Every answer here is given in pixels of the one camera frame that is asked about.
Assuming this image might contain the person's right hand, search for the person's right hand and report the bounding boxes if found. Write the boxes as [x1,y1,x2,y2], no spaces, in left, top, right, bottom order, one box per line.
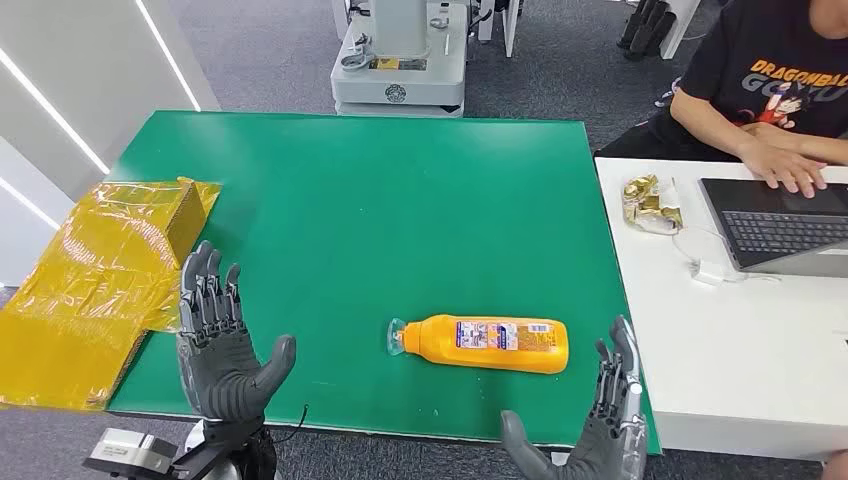
[737,140,828,200]

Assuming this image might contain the white slanted furniture panel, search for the white slanted furniture panel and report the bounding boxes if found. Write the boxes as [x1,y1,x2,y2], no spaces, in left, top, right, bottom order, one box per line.
[659,0,702,61]

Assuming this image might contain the person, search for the person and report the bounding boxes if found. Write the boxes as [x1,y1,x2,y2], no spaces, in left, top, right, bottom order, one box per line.
[592,0,848,200]

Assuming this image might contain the dark grey laptop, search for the dark grey laptop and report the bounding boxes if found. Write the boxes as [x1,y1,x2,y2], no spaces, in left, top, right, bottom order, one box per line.
[698,177,848,280]

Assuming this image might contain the white furniture legs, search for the white furniture legs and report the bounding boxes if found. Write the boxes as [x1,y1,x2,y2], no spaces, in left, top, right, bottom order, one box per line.
[476,0,522,59]

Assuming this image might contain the white charger adapter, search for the white charger adapter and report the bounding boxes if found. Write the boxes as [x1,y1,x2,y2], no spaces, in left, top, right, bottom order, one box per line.
[688,259,728,287]

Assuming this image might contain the yellow film wrapped cardboard box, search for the yellow film wrapped cardboard box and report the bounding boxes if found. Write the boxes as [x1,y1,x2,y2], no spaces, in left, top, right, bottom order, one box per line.
[0,176,223,412]

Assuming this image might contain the crumpled gold foil wrapper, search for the crumpled gold foil wrapper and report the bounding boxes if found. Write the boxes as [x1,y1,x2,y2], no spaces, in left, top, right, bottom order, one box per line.
[621,174,685,237]

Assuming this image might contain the thin white cable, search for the thin white cable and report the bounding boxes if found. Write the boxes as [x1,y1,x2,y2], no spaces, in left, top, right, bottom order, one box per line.
[671,225,783,286]

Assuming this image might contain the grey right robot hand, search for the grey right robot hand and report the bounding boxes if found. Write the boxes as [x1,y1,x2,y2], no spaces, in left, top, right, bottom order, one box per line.
[500,315,649,480]

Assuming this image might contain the orange plastic bottle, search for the orange plastic bottle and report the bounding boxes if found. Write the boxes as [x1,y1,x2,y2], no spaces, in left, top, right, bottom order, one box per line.
[386,313,570,376]

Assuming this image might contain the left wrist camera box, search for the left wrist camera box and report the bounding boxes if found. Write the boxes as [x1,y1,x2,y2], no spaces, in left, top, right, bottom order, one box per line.
[82,427,181,480]

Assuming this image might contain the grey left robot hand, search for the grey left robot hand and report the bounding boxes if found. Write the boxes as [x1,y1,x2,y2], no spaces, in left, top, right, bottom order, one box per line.
[175,239,297,424]

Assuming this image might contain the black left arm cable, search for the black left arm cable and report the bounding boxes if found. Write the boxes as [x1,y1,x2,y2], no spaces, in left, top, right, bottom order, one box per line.
[272,404,310,446]

